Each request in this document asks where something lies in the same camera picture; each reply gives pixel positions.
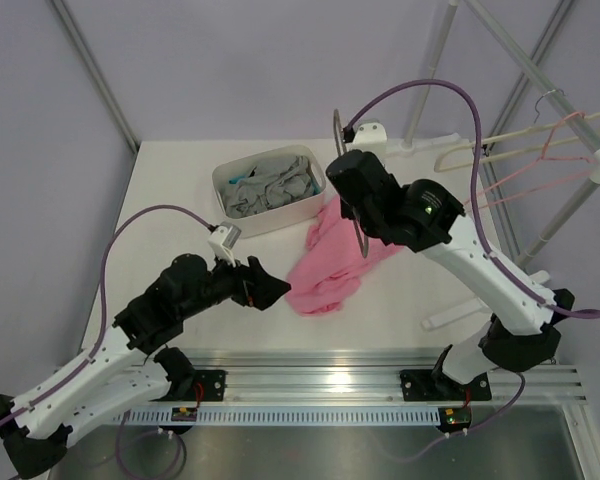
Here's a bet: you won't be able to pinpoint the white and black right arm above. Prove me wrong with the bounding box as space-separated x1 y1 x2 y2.
326 150 574 401

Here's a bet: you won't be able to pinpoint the grey crumpled clothes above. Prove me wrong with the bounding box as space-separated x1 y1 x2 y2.
221 155 316 219

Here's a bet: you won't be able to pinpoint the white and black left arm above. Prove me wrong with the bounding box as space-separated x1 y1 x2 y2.
0 254 291 479

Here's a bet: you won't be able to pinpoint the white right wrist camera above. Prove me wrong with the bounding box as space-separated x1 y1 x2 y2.
343 121 388 147

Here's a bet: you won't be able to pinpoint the pink t shirt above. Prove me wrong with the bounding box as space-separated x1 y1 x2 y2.
285 196 403 316

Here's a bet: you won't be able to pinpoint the aluminium mounting rail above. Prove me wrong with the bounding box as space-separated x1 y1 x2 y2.
129 347 587 406

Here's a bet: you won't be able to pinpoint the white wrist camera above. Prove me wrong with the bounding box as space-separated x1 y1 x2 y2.
207 222 241 267
343 121 388 147

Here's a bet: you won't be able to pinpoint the white slotted cable duct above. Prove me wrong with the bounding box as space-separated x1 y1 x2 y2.
126 405 441 427

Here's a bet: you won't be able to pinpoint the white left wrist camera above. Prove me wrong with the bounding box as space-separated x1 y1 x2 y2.
207 222 241 267

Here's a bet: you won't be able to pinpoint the beige hanger with metal hook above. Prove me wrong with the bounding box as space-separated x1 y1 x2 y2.
328 108 369 259

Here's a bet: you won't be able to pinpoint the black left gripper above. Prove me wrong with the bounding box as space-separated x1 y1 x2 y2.
179 245 290 320

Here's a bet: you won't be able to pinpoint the pink wire hanger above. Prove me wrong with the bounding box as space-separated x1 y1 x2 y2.
475 111 597 209

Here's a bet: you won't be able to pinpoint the aluminium frame post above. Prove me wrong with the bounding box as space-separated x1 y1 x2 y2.
47 0 141 156

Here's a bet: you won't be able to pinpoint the white plastic basket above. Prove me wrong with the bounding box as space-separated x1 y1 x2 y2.
212 145 326 237

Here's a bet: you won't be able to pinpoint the white and silver clothes rack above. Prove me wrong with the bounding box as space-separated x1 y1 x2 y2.
349 0 600 331

